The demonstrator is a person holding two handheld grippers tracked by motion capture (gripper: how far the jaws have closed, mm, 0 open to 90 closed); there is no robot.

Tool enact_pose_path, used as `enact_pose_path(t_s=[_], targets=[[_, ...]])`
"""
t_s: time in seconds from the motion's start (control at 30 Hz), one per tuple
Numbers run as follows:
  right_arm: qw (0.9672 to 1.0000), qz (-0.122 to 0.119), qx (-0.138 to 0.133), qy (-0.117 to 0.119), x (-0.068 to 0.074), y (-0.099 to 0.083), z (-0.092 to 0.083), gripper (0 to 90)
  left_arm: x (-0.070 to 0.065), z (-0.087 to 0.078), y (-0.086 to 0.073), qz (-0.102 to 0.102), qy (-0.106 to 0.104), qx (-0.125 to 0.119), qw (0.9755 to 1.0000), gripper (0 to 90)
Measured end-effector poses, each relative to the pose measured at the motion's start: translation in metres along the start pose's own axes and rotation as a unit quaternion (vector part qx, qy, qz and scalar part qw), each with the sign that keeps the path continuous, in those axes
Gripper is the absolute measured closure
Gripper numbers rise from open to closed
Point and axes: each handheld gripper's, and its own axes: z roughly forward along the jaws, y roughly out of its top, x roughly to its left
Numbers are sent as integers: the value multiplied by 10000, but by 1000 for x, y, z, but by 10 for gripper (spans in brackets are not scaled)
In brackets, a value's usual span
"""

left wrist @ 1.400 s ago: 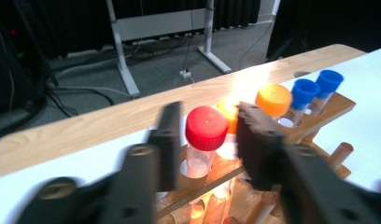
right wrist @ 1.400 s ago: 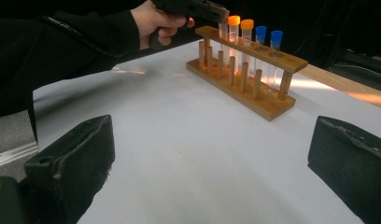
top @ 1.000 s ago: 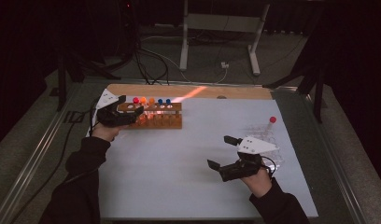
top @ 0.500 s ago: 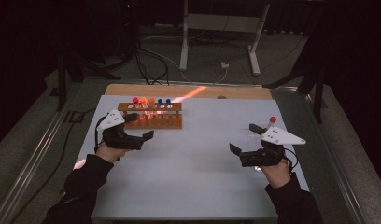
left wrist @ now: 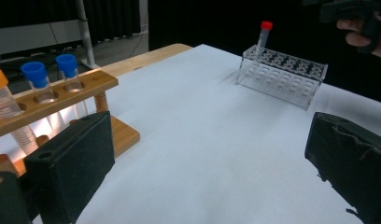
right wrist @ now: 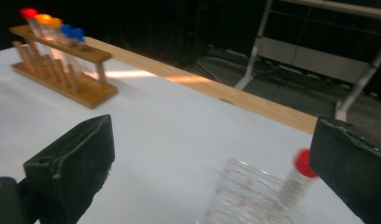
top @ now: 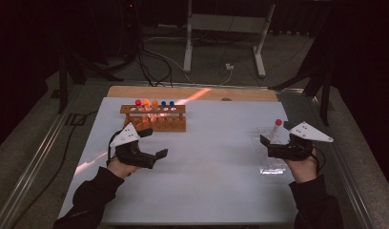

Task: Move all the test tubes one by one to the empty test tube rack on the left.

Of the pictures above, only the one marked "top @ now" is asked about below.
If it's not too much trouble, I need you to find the white floor cable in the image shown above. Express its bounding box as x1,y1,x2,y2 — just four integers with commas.
144,36,234,86

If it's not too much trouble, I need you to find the orange-capped test tube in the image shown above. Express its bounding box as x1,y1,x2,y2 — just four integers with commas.
142,98,152,127
151,99,160,127

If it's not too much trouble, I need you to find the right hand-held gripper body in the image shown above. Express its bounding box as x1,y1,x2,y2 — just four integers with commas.
268,121,334,161

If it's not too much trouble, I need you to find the clear plastic test tube rack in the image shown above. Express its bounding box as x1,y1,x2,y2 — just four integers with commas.
254,126,287,176

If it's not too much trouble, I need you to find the white metal stand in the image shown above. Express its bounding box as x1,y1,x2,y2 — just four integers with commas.
182,0,276,78

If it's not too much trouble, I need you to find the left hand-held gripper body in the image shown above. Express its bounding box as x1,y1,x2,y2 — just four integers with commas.
109,122,157,170

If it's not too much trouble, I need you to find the person's right hand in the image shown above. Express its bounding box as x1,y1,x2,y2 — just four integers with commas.
284,149,319,184

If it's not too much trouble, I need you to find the red-capped test tube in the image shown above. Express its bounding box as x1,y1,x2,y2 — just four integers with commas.
268,118,283,141
134,98,143,127

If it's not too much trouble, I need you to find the metal floor rail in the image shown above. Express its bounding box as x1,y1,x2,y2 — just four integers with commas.
310,94,378,229
0,84,84,229

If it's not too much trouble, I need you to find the wooden test tube rack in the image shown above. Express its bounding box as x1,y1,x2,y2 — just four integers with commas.
119,104,187,133

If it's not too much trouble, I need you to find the right hand-held gripper cable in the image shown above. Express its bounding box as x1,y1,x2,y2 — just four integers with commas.
312,146,327,170

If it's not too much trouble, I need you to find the person's left hand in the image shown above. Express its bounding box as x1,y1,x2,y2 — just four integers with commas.
107,156,139,179

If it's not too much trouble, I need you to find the white paper sheet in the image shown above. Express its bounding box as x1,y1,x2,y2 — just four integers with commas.
57,96,298,226

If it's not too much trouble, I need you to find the black tripod stand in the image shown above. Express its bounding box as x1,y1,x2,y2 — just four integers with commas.
268,31,332,127
57,47,124,114

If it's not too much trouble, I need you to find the black floor cable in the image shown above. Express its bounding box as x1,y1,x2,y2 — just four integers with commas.
136,41,174,88
10,109,98,223

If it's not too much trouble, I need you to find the blue-capped test tube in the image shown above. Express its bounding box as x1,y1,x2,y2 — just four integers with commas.
169,100,176,127
160,100,168,127

